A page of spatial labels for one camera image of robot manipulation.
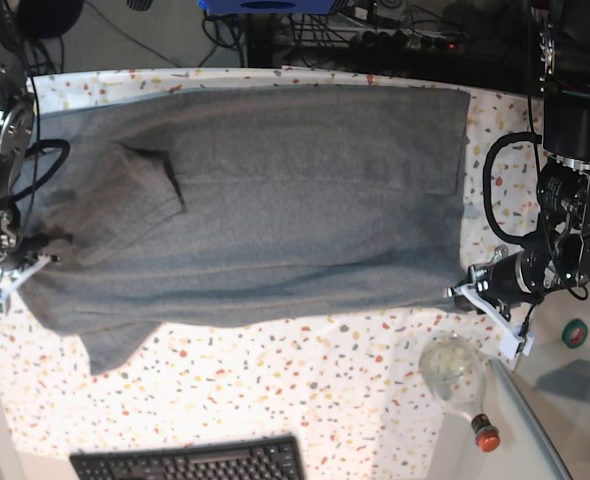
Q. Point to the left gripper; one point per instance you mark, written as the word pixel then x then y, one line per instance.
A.
pixel 505 282

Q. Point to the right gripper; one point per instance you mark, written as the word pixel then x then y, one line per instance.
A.
pixel 31 249

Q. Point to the grey t-shirt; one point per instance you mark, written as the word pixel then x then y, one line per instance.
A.
pixel 227 208

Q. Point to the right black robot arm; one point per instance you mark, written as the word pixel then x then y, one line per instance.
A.
pixel 27 161

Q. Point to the green tape roll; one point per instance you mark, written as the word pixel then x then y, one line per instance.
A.
pixel 574 334

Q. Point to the clear bottle with orange cap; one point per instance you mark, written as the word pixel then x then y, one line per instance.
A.
pixel 456 378

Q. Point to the terrazzo patterned white tablecloth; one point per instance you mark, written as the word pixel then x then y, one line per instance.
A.
pixel 346 385

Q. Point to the black power strip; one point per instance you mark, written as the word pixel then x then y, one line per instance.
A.
pixel 405 39

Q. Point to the black computer keyboard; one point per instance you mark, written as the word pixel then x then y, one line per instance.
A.
pixel 269 458

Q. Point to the blue box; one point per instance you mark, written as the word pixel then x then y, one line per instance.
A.
pixel 227 7

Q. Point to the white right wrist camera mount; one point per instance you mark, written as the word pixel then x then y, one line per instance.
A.
pixel 12 280

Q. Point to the grey metal rail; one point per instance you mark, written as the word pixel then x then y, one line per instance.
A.
pixel 527 449

